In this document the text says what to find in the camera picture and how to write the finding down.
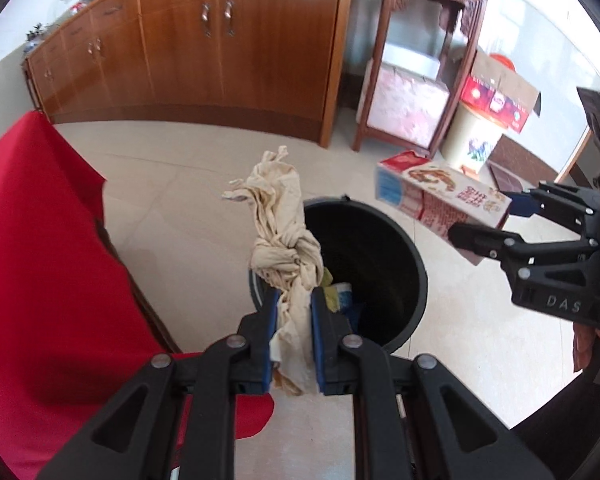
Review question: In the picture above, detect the brown square tile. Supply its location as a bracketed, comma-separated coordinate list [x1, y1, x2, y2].
[487, 132, 556, 193]

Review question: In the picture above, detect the pink patterned box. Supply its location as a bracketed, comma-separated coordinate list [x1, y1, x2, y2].
[362, 60, 451, 148]

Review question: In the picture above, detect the red tablecloth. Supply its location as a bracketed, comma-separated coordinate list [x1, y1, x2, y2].
[0, 110, 275, 480]

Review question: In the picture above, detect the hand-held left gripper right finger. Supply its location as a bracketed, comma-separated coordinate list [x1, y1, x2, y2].
[310, 285, 554, 480]

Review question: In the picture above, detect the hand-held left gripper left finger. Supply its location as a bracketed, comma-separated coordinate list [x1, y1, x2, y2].
[36, 285, 280, 480]

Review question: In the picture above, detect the carved wooden stand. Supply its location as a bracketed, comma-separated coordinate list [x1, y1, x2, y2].
[352, 0, 493, 158]

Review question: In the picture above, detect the person's right hand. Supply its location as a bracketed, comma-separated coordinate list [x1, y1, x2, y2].
[574, 322, 600, 373]

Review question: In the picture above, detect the long wooden sideboard cabinet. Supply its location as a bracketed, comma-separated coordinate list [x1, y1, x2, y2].
[22, 0, 356, 148]

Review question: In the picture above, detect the open cardboard box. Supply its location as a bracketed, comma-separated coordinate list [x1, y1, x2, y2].
[460, 50, 542, 135]

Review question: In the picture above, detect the black plastic bucket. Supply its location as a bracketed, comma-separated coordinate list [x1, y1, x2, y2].
[248, 197, 428, 356]

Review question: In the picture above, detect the white floral bin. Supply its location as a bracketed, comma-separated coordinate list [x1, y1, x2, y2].
[440, 105, 503, 176]

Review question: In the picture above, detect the pale yellow cloth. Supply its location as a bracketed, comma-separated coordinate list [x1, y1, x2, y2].
[221, 146, 326, 396]

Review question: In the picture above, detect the red printed carton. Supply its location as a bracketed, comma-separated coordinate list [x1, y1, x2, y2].
[375, 150, 512, 266]

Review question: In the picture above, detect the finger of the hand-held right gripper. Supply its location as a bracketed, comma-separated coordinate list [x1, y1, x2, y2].
[449, 224, 600, 287]
[505, 181, 600, 228]

